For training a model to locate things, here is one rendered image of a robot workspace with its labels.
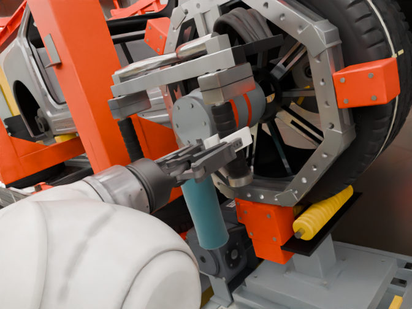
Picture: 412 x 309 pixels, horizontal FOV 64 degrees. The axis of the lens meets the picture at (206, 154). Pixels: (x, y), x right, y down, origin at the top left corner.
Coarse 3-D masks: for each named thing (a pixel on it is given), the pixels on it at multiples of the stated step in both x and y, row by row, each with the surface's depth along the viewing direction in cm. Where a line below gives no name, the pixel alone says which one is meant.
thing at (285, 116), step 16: (304, 48) 76; (256, 64) 88; (272, 64) 88; (288, 64) 80; (192, 80) 104; (256, 80) 93; (272, 80) 85; (288, 80) 87; (288, 96) 83; (304, 96) 80; (272, 112) 93; (288, 112) 85; (256, 128) 94; (272, 128) 90; (304, 128) 83; (256, 144) 97; (272, 144) 115; (320, 144) 82; (256, 160) 101; (272, 160) 106; (288, 160) 91; (304, 160) 100; (256, 176) 99; (272, 176) 96; (288, 176) 91
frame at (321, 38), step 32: (192, 0) 79; (224, 0) 73; (256, 0) 68; (288, 0) 67; (192, 32) 90; (288, 32) 66; (320, 32) 61; (320, 64) 63; (320, 96) 66; (352, 128) 69; (320, 160) 71; (224, 192) 98; (256, 192) 89; (288, 192) 81
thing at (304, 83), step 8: (288, 40) 116; (296, 40) 114; (280, 48) 120; (288, 48) 117; (280, 56) 121; (304, 56) 109; (296, 72) 113; (296, 80) 115; (304, 80) 113; (296, 104) 124; (304, 104) 121; (312, 104) 119
